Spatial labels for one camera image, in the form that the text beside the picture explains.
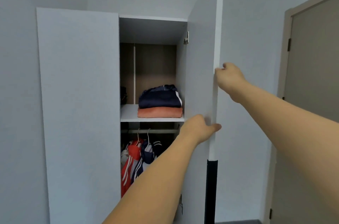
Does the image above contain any beige wooden door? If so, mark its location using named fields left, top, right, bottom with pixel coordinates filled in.
left=262, top=0, right=339, bottom=224

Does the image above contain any metal hanging rod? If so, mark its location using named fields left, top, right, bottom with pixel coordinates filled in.
left=121, top=128, right=178, bottom=135

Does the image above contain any navy velvet pyjama top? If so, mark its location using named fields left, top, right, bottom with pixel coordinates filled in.
left=139, top=84, right=183, bottom=109

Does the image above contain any red and white jacket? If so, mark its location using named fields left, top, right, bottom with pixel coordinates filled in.
left=121, top=139, right=145, bottom=198

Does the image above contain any brown velvet garment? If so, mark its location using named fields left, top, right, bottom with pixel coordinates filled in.
left=138, top=106, right=184, bottom=119

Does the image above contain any black door edge handle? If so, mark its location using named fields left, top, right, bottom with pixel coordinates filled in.
left=204, top=159, right=219, bottom=224

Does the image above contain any person's left forearm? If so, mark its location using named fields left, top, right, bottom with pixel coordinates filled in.
left=103, top=134, right=199, bottom=224

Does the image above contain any person's left hand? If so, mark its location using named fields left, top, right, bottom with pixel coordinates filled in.
left=178, top=114, right=222, bottom=145

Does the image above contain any person's right hand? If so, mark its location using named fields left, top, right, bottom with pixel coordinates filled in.
left=214, top=62, right=250, bottom=104

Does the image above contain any person's right forearm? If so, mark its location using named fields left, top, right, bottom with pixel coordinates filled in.
left=233, top=83, right=339, bottom=224

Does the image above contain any navy and white jacket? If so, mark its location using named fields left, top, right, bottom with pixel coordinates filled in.
left=131, top=139, right=165, bottom=182

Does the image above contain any white wardrobe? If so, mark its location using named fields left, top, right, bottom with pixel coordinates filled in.
left=36, top=0, right=226, bottom=224

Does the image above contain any red garment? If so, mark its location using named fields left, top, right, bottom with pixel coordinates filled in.
left=120, top=86, right=129, bottom=106

